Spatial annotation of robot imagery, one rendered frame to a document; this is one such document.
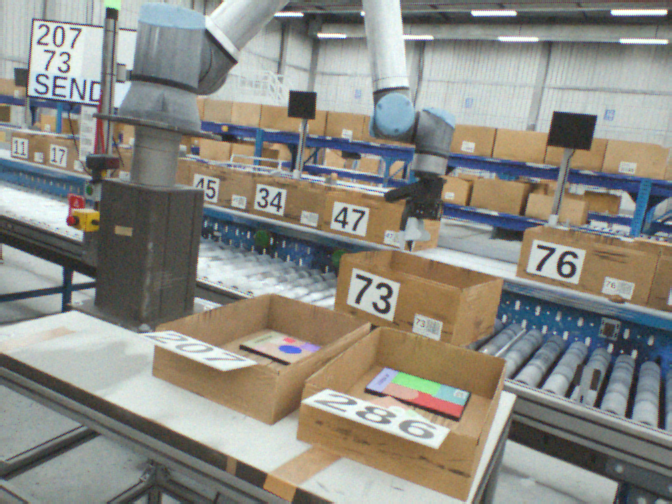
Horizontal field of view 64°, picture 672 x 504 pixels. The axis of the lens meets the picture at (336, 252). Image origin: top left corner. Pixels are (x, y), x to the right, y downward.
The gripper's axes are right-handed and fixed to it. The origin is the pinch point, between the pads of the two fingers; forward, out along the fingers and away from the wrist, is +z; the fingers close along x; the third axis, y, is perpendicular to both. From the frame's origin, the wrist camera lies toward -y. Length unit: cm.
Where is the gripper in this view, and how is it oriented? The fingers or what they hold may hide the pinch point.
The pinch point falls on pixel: (404, 246)
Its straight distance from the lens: 147.8
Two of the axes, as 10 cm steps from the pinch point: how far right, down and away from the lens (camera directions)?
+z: -1.9, 9.8, 0.9
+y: 8.4, 2.1, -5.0
